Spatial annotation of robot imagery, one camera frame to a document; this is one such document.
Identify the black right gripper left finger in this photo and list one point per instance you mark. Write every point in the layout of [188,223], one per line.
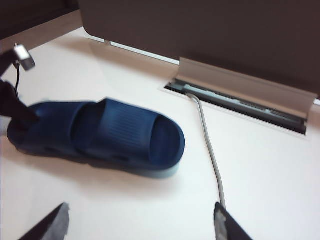
[50,227]

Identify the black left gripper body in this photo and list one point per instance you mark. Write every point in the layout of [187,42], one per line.
[6,62]

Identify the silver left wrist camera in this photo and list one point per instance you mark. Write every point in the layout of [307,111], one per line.
[23,57]

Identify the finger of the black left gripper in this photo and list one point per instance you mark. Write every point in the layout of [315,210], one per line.
[10,105]

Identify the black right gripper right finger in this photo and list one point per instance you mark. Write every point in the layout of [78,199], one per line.
[225,230]

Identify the brown desk divider panel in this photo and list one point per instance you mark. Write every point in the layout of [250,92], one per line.
[200,30]

